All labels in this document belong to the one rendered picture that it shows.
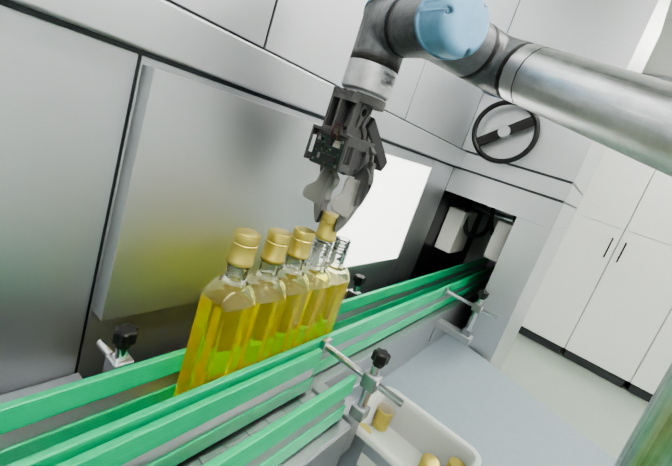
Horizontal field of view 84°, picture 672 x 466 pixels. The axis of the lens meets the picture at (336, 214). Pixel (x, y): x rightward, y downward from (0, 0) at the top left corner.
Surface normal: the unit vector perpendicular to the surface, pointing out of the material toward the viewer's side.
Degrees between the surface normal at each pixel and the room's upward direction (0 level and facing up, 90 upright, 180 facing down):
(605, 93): 86
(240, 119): 90
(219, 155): 90
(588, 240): 90
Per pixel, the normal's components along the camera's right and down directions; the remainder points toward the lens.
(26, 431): 0.75, 0.37
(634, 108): -0.80, -0.17
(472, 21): 0.49, 0.34
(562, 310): -0.58, -0.01
